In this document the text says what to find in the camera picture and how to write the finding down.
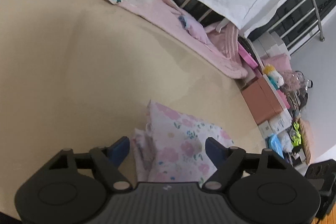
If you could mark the yellow white plush toy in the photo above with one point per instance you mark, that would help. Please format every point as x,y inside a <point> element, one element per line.
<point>274,76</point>

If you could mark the pink fleece blanket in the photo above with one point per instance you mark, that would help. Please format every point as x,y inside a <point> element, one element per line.
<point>222,52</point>

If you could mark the lilac folded cloth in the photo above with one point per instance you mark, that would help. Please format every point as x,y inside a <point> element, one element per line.
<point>194,28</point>

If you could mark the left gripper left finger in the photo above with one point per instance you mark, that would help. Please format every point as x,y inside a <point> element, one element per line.
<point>106,162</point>

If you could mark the magenta flat box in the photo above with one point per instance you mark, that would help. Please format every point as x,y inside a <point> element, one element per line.
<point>247,57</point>

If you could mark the neon yellow green item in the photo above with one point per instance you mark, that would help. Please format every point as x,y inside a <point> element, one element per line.
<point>295,136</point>

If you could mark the terracotta cardboard box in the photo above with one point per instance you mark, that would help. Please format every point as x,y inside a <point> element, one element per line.
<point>261,99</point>

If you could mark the white stacked boxes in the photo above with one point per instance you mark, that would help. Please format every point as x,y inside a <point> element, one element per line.
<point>270,45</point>

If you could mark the blue plastic bag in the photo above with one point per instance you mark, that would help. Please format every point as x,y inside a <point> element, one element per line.
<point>273,143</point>

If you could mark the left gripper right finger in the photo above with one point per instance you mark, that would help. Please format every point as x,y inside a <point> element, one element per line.
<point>227,162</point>

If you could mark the pink floral garment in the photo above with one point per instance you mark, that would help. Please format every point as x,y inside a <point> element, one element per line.
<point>172,146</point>

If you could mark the white printed carton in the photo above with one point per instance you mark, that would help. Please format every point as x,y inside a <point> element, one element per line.
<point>276,125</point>

